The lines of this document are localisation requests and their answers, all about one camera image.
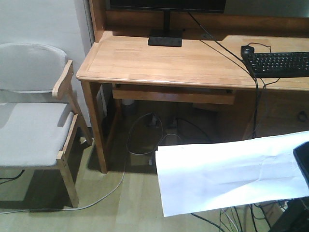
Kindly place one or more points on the grey wooden armchair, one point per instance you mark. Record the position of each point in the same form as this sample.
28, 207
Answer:
39, 135

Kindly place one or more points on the black computer monitor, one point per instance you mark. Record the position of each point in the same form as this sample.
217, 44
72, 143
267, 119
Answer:
165, 36

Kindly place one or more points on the black computer mouse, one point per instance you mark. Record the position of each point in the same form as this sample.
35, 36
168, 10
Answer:
246, 50

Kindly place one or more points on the wooden desk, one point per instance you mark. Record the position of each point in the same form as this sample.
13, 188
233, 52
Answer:
204, 70

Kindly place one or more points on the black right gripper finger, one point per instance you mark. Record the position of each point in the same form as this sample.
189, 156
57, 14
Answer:
301, 154

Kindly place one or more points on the black keyboard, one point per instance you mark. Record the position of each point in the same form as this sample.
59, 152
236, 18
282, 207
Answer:
277, 65

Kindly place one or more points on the white paper sheet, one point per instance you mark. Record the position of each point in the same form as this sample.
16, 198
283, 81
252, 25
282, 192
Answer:
201, 177

